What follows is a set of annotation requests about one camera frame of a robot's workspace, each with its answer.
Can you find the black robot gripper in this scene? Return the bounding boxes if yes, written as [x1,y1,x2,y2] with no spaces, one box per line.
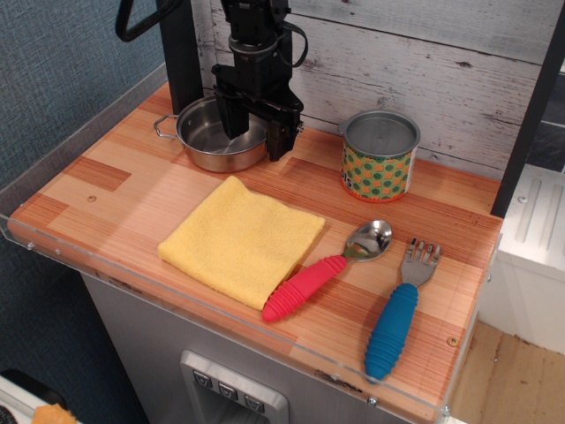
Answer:
[212,47,305,162]

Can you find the small stainless steel pot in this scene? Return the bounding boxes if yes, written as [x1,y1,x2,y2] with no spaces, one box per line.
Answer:
[154,96,267,173]

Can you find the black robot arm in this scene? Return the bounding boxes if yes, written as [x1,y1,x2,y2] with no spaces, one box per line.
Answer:
[212,1,309,162]

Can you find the yellow folded cloth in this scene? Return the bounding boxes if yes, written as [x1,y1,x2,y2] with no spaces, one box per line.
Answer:
[157,176,325,310]

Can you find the green orange patterned tin can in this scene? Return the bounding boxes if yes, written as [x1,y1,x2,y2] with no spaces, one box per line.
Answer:
[338,110,420,203]

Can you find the clear acrylic table guard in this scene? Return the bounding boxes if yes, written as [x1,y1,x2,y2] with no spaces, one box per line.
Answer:
[2,87,501,423]

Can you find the grey cabinet with dispenser panel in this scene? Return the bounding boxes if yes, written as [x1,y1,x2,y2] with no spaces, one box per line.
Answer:
[82,275,403,423]

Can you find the white cabinet at right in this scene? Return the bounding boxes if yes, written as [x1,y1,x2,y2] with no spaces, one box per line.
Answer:
[478,164,564,353]

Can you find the black and orange object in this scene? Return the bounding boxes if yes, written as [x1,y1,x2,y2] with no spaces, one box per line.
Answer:
[1,370,67,423]

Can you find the spoon with red handle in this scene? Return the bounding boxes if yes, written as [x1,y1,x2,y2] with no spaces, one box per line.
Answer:
[261,220,393,322]

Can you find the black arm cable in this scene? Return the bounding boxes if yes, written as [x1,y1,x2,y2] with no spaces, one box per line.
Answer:
[114,0,308,70]

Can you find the fork with blue handle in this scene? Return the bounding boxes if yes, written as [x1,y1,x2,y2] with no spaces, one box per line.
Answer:
[364,238,441,380]

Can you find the black vertical post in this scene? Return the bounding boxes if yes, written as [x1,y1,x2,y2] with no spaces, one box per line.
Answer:
[491,2,564,218]

